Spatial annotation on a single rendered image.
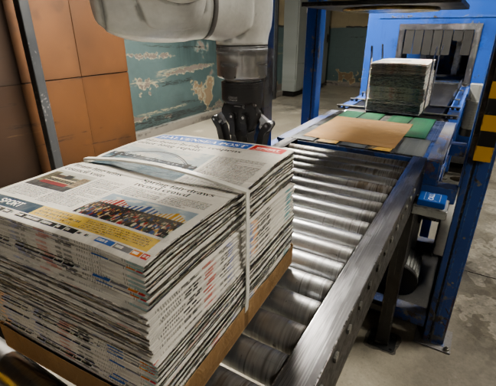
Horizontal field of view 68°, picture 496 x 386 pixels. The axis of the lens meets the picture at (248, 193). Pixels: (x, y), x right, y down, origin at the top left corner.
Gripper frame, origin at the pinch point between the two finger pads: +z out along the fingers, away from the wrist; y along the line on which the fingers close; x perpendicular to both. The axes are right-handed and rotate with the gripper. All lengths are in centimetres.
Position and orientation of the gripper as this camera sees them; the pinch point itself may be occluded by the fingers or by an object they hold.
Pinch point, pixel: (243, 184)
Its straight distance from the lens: 74.7
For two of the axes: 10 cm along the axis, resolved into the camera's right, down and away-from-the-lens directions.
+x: 5.1, -3.5, 7.8
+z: 0.0, 9.2, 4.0
